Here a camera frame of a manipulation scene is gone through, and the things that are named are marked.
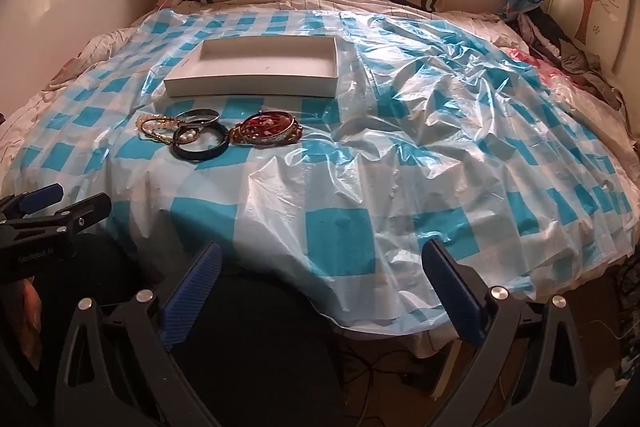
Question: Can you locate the pink bead bracelet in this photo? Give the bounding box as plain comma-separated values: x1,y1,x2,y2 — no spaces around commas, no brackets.
135,114,177,139

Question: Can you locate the white shallow cardboard box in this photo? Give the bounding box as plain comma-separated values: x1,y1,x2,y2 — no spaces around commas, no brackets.
164,35,338,98

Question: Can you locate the black braided leather bracelet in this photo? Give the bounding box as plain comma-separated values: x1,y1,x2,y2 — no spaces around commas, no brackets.
170,121,229,163

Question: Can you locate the silver bangle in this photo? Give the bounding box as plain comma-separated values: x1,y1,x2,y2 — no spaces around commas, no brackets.
176,108,220,126

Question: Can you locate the pile of dark clothes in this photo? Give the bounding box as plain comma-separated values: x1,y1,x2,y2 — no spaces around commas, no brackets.
512,8,627,120

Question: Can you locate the gold woven cord bracelet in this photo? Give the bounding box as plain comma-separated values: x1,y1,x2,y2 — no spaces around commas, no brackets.
139,116,181,148

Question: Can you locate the amber bead bracelet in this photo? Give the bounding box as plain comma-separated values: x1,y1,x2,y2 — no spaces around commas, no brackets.
228,110,305,148

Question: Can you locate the blue white checkered plastic sheet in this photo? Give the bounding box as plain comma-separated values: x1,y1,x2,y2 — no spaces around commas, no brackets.
1,10,639,335

